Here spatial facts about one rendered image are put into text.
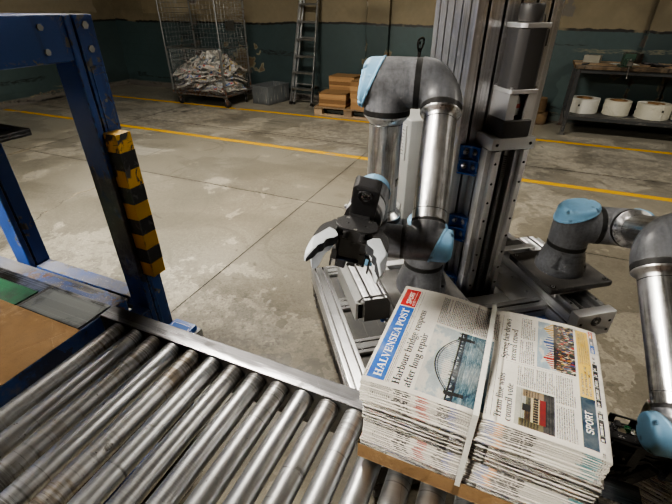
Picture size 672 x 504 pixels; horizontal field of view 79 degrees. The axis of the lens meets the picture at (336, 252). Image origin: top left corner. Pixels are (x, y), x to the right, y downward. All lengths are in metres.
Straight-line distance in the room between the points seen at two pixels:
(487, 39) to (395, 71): 0.32
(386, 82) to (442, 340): 0.59
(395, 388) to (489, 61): 0.91
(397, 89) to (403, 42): 6.68
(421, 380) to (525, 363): 0.19
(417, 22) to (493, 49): 6.38
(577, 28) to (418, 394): 6.98
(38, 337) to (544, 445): 1.22
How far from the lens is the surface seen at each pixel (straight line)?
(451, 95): 1.01
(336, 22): 8.10
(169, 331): 1.23
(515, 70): 1.23
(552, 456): 0.74
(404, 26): 7.69
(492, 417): 0.71
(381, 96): 1.03
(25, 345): 1.37
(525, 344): 0.84
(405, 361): 0.75
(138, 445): 1.01
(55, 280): 1.63
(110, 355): 1.23
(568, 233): 1.44
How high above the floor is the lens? 1.56
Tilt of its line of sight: 31 degrees down
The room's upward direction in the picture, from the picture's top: straight up
